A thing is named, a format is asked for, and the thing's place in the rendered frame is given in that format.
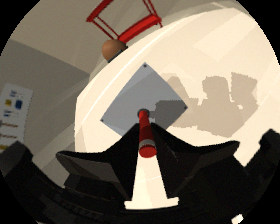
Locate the grey square panel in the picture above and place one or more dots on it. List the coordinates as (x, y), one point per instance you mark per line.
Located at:
(145, 91)

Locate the red peg with white band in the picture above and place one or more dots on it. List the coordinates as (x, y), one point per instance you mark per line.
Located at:
(147, 145)

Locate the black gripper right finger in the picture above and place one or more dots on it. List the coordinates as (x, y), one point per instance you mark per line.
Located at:
(178, 161)

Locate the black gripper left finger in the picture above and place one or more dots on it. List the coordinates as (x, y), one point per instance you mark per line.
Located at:
(117, 164)

